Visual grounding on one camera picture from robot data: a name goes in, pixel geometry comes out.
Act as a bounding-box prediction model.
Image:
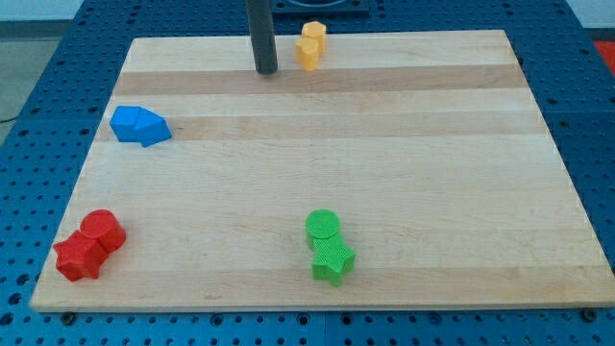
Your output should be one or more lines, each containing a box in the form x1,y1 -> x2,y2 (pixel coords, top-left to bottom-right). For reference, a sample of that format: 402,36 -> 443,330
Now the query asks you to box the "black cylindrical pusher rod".
246,0 -> 278,75

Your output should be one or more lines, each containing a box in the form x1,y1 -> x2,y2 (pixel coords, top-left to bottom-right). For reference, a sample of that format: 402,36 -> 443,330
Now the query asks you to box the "yellow heart block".
295,37 -> 320,71

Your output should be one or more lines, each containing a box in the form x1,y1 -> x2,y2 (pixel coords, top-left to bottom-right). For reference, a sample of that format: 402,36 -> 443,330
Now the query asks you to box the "yellow hexagon block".
302,21 -> 327,54

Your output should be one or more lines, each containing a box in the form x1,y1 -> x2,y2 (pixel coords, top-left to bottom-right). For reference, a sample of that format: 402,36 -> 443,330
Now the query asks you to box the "blue pentagon block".
134,108 -> 172,147

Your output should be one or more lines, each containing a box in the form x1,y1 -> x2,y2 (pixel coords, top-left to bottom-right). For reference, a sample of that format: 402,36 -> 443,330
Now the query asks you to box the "blue cube block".
110,106 -> 140,142

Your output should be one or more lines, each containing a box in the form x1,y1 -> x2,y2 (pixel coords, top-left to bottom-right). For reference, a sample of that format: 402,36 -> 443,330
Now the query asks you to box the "wooden board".
31,30 -> 614,312

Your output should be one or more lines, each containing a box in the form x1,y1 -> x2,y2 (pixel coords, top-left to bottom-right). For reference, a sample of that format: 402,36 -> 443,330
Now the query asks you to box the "green cylinder block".
306,210 -> 340,250

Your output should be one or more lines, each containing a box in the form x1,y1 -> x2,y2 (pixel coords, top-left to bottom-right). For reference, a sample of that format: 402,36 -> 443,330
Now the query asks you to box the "green star block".
311,234 -> 356,287

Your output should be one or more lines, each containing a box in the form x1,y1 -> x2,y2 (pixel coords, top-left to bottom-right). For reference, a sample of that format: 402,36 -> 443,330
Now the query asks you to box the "red cylinder block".
80,210 -> 127,253

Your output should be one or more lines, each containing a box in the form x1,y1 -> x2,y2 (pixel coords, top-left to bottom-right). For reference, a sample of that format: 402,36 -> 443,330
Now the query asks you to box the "red star block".
52,231 -> 109,282

